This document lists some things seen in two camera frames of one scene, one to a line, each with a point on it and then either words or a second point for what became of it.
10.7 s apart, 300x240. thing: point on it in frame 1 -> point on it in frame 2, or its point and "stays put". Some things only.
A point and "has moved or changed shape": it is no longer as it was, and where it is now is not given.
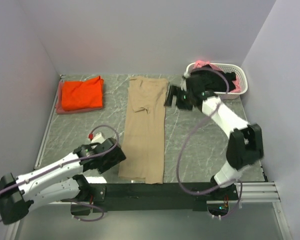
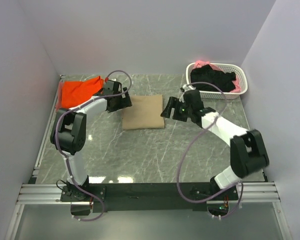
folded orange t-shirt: x=82 y=95 stays put
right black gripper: x=175 y=91 -> x=174 y=102
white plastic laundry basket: x=240 y=74 stays put
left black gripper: x=116 y=158 -> x=125 y=102
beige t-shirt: x=142 y=155 has moved or changed shape
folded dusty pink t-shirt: x=59 y=109 stays put
